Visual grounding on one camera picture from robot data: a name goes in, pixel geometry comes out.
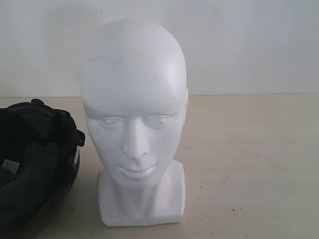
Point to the black helmet with tinted visor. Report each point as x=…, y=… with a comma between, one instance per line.
x=39, y=156

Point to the white mannequin head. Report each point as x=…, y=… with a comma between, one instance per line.
x=133, y=87

